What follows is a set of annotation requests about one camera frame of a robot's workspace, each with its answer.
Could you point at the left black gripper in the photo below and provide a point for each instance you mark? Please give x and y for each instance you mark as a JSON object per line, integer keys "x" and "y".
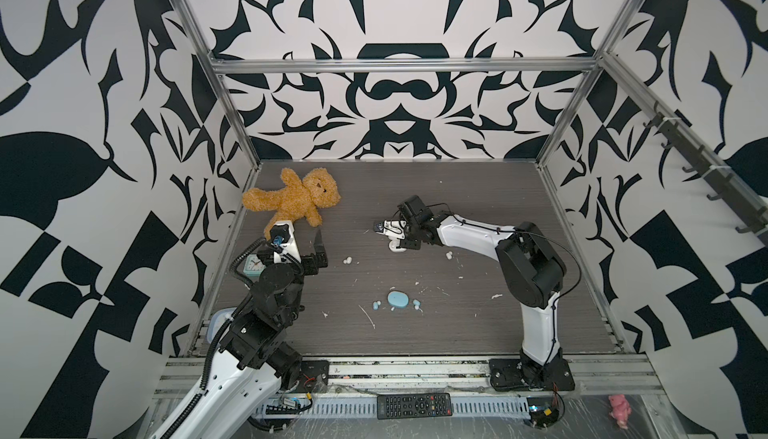
{"x": 307, "y": 264}

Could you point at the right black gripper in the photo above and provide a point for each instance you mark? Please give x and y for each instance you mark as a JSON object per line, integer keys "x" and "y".
{"x": 408, "y": 245}

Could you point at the white earbud charging case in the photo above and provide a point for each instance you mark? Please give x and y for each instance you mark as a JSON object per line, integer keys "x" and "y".
{"x": 395, "y": 245}

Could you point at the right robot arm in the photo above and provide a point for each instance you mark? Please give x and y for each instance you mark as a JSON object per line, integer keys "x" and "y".
{"x": 532, "y": 269}

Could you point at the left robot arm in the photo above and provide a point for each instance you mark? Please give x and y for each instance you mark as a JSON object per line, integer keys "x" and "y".
{"x": 249, "y": 361}

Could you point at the blue earbud charging case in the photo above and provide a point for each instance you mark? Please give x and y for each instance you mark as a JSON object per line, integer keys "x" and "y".
{"x": 398, "y": 299}

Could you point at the brown teddy bear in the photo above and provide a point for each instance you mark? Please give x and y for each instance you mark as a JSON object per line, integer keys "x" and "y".
{"x": 300, "y": 198}

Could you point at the green alarm clock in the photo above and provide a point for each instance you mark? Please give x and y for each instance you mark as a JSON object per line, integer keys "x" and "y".
{"x": 252, "y": 266}

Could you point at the circuit board left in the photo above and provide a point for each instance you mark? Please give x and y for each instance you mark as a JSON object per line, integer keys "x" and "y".
{"x": 288, "y": 404}

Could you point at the black remote control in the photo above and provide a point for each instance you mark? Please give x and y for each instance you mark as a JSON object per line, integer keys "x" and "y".
{"x": 413, "y": 405}

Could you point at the green circuit board right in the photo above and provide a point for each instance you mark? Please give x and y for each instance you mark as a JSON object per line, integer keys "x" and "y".
{"x": 543, "y": 416}

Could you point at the pink small toy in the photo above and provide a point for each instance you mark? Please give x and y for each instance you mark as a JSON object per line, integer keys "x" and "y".
{"x": 620, "y": 410}

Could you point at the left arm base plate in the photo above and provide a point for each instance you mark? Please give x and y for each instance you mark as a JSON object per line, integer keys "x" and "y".
{"x": 313, "y": 376}

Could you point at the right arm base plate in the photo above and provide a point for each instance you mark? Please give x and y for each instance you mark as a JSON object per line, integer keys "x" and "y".
{"x": 525, "y": 374}

